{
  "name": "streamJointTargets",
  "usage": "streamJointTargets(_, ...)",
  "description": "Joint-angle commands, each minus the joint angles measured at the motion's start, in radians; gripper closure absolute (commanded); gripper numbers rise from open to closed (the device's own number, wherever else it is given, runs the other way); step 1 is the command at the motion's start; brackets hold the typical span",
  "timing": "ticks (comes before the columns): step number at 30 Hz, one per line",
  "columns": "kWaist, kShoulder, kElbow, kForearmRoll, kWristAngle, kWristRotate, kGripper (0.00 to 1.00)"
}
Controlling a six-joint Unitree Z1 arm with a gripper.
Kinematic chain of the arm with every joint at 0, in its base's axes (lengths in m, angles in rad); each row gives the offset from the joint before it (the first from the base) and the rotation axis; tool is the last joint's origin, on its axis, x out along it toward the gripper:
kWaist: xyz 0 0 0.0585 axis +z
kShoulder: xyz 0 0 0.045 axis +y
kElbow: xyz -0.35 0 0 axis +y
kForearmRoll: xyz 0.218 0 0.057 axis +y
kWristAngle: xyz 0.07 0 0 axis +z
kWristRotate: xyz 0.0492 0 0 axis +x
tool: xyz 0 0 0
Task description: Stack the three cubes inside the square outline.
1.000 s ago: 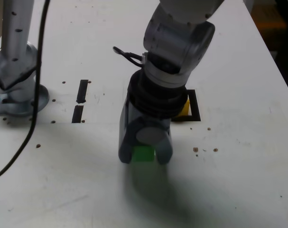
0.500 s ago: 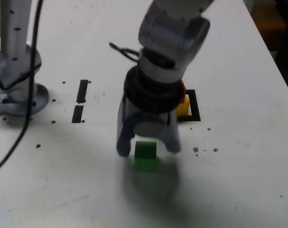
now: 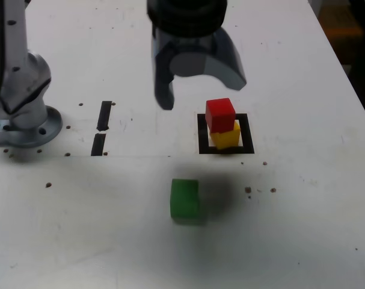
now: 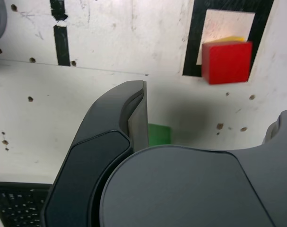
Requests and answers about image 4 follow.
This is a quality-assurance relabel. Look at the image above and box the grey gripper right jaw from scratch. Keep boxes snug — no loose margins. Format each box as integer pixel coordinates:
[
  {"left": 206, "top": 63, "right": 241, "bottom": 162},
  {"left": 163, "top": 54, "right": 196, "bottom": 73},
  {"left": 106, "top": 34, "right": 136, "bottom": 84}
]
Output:
[{"left": 99, "top": 110, "right": 287, "bottom": 227}]

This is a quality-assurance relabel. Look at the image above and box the yellow cube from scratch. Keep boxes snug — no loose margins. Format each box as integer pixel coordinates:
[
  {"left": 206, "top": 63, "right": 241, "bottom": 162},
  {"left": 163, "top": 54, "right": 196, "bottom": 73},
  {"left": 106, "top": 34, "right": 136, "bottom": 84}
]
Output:
[{"left": 213, "top": 35, "right": 247, "bottom": 44}]

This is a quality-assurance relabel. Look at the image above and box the red cube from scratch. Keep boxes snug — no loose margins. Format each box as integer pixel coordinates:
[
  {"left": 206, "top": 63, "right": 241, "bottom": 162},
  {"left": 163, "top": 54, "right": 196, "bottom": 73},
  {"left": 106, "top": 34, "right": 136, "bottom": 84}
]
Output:
[{"left": 201, "top": 40, "right": 254, "bottom": 85}]

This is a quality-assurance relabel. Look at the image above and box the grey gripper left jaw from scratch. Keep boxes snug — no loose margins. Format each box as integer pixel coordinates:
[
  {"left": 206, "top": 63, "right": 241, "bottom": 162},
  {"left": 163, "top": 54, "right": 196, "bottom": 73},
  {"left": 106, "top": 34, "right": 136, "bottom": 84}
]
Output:
[{"left": 40, "top": 80, "right": 150, "bottom": 227}]

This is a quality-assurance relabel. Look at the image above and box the black keyboard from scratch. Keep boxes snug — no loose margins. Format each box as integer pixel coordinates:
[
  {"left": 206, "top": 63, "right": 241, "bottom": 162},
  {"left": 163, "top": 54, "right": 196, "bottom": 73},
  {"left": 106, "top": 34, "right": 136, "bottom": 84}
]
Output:
[{"left": 0, "top": 181, "right": 52, "bottom": 227}]

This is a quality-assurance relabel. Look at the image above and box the black tape square outline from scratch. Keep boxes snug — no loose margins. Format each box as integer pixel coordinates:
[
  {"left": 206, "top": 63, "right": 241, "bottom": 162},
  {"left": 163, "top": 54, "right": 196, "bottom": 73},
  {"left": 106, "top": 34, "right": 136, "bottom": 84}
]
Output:
[{"left": 182, "top": 0, "right": 275, "bottom": 78}]

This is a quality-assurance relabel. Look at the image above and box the black tape strip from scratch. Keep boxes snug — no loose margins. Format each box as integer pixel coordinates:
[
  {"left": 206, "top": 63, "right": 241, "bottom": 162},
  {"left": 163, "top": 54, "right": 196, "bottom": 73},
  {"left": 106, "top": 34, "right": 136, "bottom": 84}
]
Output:
[{"left": 50, "top": 0, "right": 70, "bottom": 66}]

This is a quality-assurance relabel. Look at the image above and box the green cube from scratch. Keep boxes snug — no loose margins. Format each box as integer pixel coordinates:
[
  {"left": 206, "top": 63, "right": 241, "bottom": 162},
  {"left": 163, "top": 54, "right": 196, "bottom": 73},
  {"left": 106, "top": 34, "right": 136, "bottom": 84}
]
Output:
[{"left": 148, "top": 123, "right": 174, "bottom": 147}]

